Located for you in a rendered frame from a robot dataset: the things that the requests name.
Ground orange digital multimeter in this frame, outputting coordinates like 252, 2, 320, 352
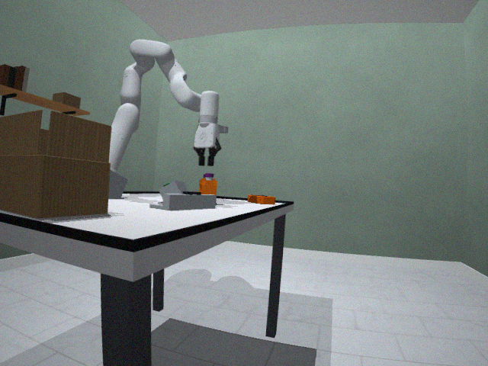
248, 195, 275, 204

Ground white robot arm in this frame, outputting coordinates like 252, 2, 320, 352
109, 40, 219, 174

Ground grey rectangular panel with round recesses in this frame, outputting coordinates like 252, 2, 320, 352
149, 191, 216, 210

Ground grey key housing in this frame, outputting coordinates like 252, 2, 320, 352
159, 181, 188, 199

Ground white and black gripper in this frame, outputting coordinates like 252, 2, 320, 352
194, 122, 221, 166

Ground brown cardboard box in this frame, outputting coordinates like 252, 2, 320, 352
0, 110, 112, 219

